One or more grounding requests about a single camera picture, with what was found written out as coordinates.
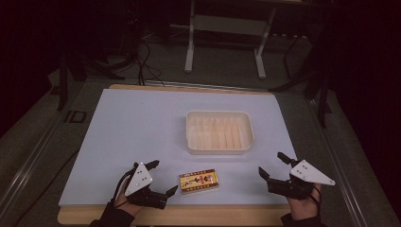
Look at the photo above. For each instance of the white plastic tray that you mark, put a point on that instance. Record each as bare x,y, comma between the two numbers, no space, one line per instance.
219,132

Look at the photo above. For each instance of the pale blue table mat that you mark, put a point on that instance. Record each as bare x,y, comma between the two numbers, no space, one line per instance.
126,132

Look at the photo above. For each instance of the silver metal rail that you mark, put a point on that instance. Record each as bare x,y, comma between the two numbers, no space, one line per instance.
28,164
339,164

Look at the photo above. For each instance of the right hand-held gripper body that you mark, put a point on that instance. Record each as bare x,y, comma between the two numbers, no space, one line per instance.
307,175

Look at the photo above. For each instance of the wooden table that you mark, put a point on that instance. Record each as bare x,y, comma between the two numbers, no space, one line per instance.
195,216

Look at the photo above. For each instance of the black metal stand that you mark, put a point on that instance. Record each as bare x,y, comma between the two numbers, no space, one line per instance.
62,82
321,94

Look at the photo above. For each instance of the person's right hand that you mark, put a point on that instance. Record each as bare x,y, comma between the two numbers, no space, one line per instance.
303,206

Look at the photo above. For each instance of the white metal stand frame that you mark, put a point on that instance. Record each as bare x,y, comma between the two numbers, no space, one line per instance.
227,25

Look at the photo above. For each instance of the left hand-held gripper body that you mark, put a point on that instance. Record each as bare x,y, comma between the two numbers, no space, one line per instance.
138,180

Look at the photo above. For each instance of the yellow printed box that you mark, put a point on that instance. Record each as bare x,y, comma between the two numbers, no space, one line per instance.
199,181

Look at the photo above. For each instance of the person's left hand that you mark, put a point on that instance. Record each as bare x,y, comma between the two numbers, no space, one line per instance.
125,202

